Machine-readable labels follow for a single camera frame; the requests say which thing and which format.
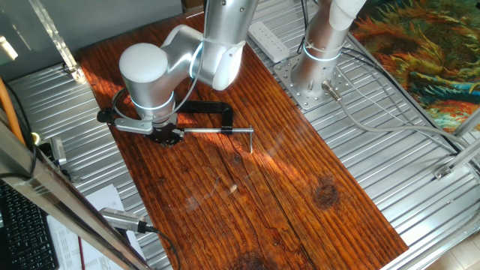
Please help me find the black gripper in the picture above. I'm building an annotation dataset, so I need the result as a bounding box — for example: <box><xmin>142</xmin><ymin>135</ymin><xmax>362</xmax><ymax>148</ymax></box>
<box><xmin>145</xmin><ymin>115</ymin><xmax>185</xmax><ymax>148</ymax></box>

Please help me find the aluminium frame post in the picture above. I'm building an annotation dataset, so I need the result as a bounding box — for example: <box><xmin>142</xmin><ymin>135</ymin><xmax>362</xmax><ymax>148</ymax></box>
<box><xmin>28</xmin><ymin>0</ymin><xmax>87</xmax><ymax>84</ymax></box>

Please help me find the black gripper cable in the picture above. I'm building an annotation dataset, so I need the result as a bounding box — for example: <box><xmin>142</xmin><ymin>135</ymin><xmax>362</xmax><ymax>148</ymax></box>
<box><xmin>297</xmin><ymin>0</ymin><xmax>311</xmax><ymax>54</ymax></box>

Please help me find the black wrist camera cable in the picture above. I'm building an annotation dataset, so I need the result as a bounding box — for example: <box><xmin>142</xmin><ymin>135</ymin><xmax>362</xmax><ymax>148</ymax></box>
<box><xmin>111</xmin><ymin>88</ymin><xmax>131</xmax><ymax>121</ymax></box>

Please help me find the red pen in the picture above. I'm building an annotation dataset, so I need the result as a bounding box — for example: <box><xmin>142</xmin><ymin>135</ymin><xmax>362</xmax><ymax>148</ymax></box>
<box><xmin>76</xmin><ymin>235</ymin><xmax>87</xmax><ymax>270</ymax></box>

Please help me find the black C-clamp with steel screw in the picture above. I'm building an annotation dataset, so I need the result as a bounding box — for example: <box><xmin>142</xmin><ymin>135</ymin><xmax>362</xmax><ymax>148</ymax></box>
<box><xmin>175</xmin><ymin>100</ymin><xmax>255</xmax><ymax>155</ymax></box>

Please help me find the black base cable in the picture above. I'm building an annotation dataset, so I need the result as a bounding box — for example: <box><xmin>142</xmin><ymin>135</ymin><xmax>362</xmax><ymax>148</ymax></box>
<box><xmin>340</xmin><ymin>48</ymin><xmax>466</xmax><ymax>153</ymax></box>

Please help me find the colourful painted cloth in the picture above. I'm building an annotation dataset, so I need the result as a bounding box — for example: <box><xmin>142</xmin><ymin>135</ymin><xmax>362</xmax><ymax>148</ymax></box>
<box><xmin>350</xmin><ymin>0</ymin><xmax>480</xmax><ymax>133</ymax></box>

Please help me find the thin white cable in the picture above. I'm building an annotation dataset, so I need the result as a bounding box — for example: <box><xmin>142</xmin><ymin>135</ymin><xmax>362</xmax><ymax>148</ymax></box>
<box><xmin>334</xmin><ymin>65</ymin><xmax>457</xmax><ymax>155</ymax></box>

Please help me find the silver ribbed camera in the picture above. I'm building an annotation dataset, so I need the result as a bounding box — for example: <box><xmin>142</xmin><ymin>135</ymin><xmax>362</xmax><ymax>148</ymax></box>
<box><xmin>98</xmin><ymin>206</ymin><xmax>150</xmax><ymax>235</ymax></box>

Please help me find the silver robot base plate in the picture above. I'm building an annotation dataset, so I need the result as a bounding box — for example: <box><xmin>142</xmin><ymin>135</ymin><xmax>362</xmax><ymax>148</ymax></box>
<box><xmin>273</xmin><ymin>54</ymin><xmax>353</xmax><ymax>111</ymax></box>

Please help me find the white power strip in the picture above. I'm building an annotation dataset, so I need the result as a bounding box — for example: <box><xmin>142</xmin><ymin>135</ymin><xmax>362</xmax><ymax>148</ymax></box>
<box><xmin>246</xmin><ymin>21</ymin><xmax>290</xmax><ymax>64</ymax></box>

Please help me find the black keyboard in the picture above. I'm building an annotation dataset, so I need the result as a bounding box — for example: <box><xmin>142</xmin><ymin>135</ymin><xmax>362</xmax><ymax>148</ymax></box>
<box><xmin>0</xmin><ymin>179</ymin><xmax>60</xmax><ymax>270</ymax></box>

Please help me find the orange pole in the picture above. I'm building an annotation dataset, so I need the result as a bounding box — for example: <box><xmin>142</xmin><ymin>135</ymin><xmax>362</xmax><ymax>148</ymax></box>
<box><xmin>0</xmin><ymin>76</ymin><xmax>26</xmax><ymax>147</ymax></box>

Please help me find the brown wooden board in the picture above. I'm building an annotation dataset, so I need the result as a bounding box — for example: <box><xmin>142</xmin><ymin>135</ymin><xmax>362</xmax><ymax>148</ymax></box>
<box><xmin>74</xmin><ymin>10</ymin><xmax>410</xmax><ymax>270</ymax></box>

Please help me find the white printed paper stack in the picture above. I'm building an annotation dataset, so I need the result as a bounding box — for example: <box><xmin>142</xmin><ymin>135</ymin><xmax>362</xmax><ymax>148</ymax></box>
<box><xmin>46</xmin><ymin>183</ymin><xmax>147</xmax><ymax>270</ymax></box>

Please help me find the steel frame bar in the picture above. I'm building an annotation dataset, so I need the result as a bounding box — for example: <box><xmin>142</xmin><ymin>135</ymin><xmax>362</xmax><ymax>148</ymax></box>
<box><xmin>0</xmin><ymin>108</ymin><xmax>151</xmax><ymax>270</ymax></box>

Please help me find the thick grey cable with connector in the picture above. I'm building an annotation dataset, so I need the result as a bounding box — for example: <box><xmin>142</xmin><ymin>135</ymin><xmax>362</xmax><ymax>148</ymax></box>
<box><xmin>321</xmin><ymin>79</ymin><xmax>480</xmax><ymax>151</ymax></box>

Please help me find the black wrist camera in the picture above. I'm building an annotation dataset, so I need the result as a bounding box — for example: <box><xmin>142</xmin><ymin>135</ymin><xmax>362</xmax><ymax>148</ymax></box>
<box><xmin>96</xmin><ymin>108</ymin><xmax>116</xmax><ymax>125</ymax></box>

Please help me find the aluminium frame strut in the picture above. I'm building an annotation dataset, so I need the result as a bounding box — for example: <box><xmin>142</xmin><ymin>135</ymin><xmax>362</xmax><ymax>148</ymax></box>
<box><xmin>433</xmin><ymin>108</ymin><xmax>480</xmax><ymax>181</ymax></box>

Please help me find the black ribbed camera cable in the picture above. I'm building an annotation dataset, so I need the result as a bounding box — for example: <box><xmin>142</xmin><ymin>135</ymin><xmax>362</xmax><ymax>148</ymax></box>
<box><xmin>145</xmin><ymin>223</ymin><xmax>182</xmax><ymax>270</ymax></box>

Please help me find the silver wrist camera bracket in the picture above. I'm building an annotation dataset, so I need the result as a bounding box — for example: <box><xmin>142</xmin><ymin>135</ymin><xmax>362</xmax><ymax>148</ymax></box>
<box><xmin>113</xmin><ymin>116</ymin><xmax>155</xmax><ymax>135</ymax></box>

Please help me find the silver camera with bracket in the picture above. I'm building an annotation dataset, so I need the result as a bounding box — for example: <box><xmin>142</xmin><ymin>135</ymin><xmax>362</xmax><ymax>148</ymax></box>
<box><xmin>49</xmin><ymin>136</ymin><xmax>68</xmax><ymax>167</ymax></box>

